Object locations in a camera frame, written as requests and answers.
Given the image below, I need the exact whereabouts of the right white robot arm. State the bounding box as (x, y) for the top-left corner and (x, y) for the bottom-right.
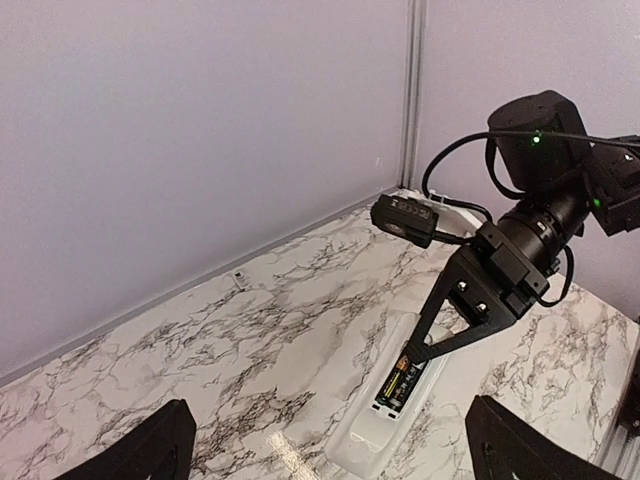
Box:
(403, 90), (639, 364)

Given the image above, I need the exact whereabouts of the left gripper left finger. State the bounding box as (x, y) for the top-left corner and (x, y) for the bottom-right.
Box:
(58, 399), (196, 480)

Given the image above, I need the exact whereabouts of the right aluminium frame post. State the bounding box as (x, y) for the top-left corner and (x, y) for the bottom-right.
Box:
(398, 0), (429, 188)

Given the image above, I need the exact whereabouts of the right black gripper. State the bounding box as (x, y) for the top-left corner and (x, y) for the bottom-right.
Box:
(403, 222), (550, 363)

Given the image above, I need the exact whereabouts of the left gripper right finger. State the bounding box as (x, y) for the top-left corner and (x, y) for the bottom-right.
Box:
(465, 395), (615, 480)

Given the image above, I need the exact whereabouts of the white remote control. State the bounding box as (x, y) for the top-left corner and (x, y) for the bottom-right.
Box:
(324, 312), (447, 479)

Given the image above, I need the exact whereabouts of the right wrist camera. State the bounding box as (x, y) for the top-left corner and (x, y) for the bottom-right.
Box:
(370, 194), (439, 249)

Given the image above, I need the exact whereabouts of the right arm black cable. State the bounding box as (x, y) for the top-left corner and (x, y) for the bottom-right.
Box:
(422, 127), (640, 309)

